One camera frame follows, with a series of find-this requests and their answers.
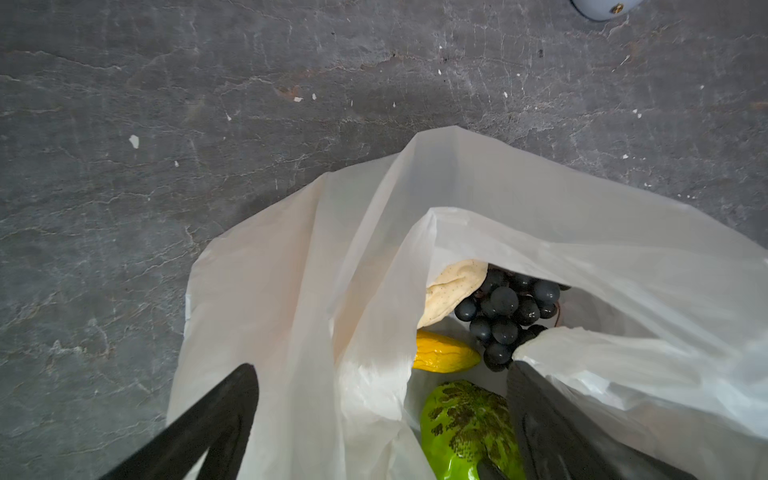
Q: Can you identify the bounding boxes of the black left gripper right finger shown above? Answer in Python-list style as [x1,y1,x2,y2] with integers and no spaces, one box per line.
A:
[490,361,694,479]

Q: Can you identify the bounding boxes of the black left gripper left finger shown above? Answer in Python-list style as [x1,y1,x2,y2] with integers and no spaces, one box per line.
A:
[103,363,259,479]

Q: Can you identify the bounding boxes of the green fake fruit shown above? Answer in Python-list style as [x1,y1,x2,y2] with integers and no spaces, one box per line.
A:
[420,380,525,479]

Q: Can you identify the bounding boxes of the yellow fake fruit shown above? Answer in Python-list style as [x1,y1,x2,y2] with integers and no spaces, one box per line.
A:
[412,329,482,374]

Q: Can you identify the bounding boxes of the white plastic bag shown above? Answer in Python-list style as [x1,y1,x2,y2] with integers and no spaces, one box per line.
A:
[168,127,767,479]

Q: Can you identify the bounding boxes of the dark purple fake grapes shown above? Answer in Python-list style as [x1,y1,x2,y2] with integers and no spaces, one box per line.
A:
[448,265,571,372]

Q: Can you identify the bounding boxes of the beige fake fruit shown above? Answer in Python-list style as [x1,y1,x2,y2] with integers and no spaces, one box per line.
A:
[417,260,488,329]

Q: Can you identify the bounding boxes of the light blue alarm clock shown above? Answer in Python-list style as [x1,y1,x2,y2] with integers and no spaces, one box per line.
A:
[571,0,644,22]

